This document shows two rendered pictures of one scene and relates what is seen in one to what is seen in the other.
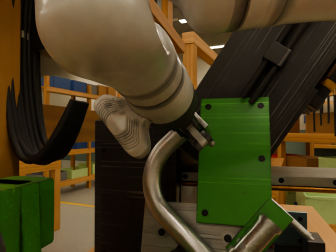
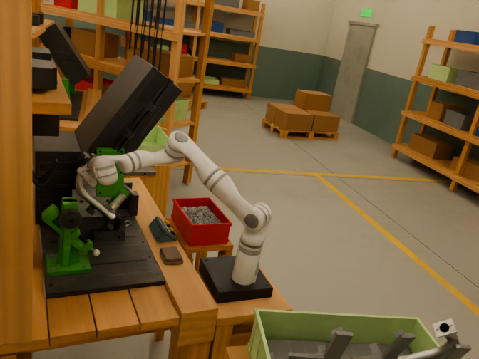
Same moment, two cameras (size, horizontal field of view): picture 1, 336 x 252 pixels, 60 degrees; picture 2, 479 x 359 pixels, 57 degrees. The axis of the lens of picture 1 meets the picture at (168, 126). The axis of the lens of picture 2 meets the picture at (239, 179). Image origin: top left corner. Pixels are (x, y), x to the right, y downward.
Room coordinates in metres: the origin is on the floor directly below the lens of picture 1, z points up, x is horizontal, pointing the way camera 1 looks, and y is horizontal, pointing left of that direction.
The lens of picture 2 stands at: (-1.19, 0.70, 1.88)
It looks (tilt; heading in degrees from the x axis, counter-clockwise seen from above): 20 degrees down; 317
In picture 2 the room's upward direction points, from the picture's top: 10 degrees clockwise
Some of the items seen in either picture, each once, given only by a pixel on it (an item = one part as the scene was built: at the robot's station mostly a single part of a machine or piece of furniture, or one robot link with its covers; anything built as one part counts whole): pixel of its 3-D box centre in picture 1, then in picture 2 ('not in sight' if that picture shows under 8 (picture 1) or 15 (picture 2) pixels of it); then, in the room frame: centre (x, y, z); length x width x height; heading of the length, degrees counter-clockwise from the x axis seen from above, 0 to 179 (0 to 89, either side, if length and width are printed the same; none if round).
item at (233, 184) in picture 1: (234, 156); (109, 169); (0.51, -0.12, 1.17); 0.13 x 0.12 x 0.20; 165
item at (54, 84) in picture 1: (81, 134); not in sight; (6.30, 1.88, 1.14); 2.45 x 0.55 x 2.28; 156
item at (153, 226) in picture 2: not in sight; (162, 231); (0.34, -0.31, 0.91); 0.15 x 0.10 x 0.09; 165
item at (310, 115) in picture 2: not in sight; (303, 113); (4.15, -5.61, 0.37); 1.20 x 0.80 x 0.74; 74
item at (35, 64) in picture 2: not in sight; (40, 74); (0.37, 0.21, 1.59); 0.15 x 0.07 x 0.07; 165
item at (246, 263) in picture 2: not in sight; (246, 260); (-0.12, -0.42, 0.99); 0.09 x 0.09 x 0.17; 70
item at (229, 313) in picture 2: not in sight; (239, 293); (-0.11, -0.42, 0.83); 0.32 x 0.32 x 0.04; 73
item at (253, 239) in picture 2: not in sight; (255, 225); (-0.12, -0.42, 1.15); 0.09 x 0.09 x 0.17; 24
